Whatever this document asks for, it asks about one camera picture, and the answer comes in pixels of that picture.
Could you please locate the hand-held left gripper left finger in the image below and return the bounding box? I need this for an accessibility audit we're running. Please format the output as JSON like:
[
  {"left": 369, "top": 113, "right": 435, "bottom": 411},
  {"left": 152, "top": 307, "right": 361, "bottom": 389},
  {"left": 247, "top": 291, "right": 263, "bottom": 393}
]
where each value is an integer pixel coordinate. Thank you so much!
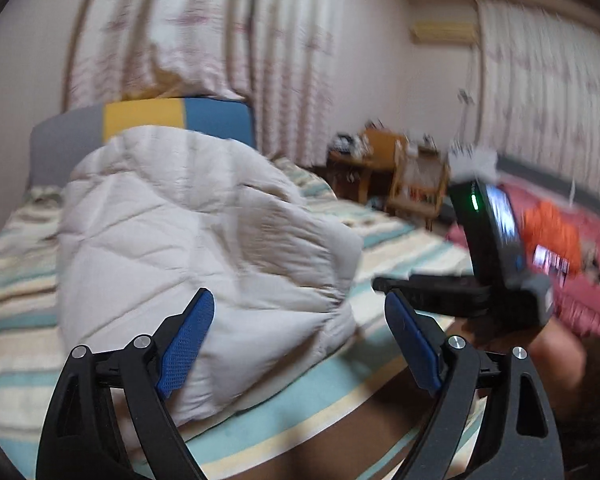
[{"left": 36, "top": 287, "right": 216, "bottom": 480}]

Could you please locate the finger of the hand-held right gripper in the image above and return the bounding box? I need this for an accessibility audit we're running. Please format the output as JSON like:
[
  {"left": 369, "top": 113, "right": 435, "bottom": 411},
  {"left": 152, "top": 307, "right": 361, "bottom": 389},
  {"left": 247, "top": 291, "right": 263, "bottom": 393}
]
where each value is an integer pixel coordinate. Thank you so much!
[{"left": 372, "top": 274, "right": 489, "bottom": 319}]

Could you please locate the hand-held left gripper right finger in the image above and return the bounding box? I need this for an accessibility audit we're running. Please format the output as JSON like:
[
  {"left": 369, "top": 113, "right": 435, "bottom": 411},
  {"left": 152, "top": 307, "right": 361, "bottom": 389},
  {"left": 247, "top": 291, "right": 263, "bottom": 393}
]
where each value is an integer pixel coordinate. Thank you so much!
[{"left": 384, "top": 290, "right": 566, "bottom": 480}]

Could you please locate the white quilted duvet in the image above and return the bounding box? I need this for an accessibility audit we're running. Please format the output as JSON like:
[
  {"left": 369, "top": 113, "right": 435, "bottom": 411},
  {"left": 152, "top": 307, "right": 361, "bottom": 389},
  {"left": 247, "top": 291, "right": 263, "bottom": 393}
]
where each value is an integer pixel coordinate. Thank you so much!
[{"left": 55, "top": 125, "right": 365, "bottom": 428}]

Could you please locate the person's right forearm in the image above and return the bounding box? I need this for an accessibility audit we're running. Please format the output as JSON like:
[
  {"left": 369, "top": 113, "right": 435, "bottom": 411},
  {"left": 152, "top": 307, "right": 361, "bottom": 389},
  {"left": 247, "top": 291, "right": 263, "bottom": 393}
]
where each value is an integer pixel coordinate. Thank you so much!
[{"left": 550, "top": 335, "right": 600, "bottom": 480}]

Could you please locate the person's right hand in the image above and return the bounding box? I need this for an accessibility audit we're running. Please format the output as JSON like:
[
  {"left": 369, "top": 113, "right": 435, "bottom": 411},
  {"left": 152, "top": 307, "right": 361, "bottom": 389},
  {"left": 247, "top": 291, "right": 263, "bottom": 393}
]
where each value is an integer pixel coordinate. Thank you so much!
[{"left": 472, "top": 317, "right": 587, "bottom": 399}]

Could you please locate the orange cloth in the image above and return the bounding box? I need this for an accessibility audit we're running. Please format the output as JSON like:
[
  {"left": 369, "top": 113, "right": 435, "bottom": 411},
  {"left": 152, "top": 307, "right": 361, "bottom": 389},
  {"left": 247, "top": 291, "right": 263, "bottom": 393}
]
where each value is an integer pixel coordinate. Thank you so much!
[{"left": 516, "top": 202, "right": 582, "bottom": 277}]

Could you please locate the rattan shelf rack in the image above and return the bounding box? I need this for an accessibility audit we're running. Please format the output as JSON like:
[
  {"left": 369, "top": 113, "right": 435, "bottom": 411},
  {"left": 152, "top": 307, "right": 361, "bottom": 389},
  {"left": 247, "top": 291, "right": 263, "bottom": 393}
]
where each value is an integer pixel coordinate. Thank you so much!
[{"left": 384, "top": 142, "right": 452, "bottom": 222}]

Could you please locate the wooden desk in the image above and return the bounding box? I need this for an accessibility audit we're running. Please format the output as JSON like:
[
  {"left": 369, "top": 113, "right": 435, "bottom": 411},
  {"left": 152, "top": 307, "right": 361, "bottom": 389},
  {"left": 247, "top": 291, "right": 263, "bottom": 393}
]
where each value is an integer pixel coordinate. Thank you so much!
[{"left": 327, "top": 149, "right": 378, "bottom": 207}]

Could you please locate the wooden chair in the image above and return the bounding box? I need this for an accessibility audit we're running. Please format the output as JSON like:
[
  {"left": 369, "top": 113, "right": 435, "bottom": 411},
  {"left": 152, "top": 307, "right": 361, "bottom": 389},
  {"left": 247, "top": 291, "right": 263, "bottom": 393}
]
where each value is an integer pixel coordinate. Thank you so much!
[{"left": 359, "top": 129, "right": 400, "bottom": 163}]

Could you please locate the striped bed cover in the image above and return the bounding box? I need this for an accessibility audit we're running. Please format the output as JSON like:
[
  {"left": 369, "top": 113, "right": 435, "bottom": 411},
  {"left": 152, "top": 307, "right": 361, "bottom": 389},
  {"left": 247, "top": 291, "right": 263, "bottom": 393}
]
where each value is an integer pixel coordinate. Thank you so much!
[{"left": 0, "top": 155, "right": 487, "bottom": 480}]

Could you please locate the pink patterned wide curtain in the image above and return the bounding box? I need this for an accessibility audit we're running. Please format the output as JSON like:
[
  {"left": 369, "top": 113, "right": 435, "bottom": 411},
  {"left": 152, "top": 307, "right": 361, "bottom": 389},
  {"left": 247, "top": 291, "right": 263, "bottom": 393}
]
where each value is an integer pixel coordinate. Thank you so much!
[{"left": 475, "top": 0, "right": 600, "bottom": 182}]

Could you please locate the grey yellow blue headboard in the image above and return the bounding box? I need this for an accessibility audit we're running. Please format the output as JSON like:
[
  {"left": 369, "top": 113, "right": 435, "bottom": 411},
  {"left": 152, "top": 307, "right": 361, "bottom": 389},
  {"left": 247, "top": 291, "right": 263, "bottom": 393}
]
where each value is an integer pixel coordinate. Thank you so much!
[{"left": 27, "top": 97, "right": 258, "bottom": 192}]

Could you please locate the beige air conditioner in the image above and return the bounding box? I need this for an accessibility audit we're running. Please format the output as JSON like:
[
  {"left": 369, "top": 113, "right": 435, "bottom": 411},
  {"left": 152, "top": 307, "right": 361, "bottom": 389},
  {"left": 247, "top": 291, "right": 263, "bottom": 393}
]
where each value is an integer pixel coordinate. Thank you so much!
[{"left": 412, "top": 21, "right": 481, "bottom": 44}]

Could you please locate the pink patterned hanging curtain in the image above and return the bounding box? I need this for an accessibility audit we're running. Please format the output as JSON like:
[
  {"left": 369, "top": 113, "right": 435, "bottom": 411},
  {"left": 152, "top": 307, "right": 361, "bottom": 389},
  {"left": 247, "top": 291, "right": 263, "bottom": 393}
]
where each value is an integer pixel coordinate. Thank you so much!
[{"left": 242, "top": 0, "right": 411, "bottom": 168}]

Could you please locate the pink patterned draped curtain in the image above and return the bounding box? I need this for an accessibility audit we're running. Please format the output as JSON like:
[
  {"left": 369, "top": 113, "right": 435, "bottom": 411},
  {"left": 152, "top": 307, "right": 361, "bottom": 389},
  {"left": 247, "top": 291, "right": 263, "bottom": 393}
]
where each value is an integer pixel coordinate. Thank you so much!
[{"left": 62, "top": 0, "right": 262, "bottom": 105}]

